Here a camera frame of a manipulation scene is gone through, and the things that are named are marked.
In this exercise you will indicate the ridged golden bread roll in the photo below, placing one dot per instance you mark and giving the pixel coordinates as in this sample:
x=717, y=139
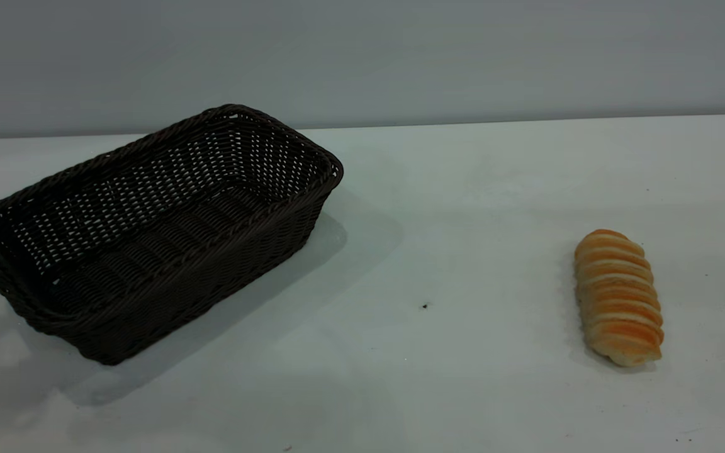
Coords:
x=617, y=299

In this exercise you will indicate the dark brown woven basket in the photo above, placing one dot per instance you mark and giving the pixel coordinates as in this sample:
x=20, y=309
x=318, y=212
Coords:
x=167, y=277

